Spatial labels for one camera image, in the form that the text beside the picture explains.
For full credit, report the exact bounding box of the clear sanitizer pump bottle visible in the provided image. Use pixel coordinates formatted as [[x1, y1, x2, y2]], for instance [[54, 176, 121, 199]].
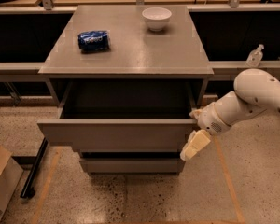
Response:
[[246, 44, 264, 67]]

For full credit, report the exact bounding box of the grey bottom drawer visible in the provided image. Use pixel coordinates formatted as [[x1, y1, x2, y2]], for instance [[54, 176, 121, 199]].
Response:
[[79, 159, 185, 174]]

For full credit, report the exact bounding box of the grey top drawer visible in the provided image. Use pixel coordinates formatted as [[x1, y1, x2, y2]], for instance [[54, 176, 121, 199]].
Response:
[[38, 79, 195, 152]]

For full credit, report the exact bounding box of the grey drawer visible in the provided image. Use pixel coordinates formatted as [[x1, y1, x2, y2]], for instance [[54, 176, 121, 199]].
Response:
[[79, 159, 185, 174], [38, 79, 195, 152]]

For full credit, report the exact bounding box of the grey drawer cabinet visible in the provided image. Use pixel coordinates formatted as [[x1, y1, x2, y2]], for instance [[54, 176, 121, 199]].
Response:
[[38, 6, 213, 174]]

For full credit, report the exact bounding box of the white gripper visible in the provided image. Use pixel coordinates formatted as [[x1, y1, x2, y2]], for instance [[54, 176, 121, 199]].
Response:
[[180, 105, 231, 161]]

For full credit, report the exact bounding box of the brown cardboard box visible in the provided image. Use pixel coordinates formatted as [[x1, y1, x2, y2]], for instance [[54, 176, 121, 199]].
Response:
[[0, 145, 23, 221]]

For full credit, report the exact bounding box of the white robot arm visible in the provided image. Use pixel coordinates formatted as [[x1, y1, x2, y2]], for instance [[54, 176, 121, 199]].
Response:
[[180, 68, 280, 161]]

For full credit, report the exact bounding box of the grey metal rail frame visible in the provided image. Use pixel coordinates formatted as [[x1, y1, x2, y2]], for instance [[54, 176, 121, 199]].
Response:
[[0, 5, 280, 81]]

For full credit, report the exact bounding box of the white ceramic bowl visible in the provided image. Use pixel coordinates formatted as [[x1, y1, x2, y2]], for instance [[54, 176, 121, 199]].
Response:
[[142, 7, 172, 32]]

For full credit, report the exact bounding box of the crushed blue soda can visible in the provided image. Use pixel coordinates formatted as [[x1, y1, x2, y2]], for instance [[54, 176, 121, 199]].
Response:
[[77, 31, 110, 52]]

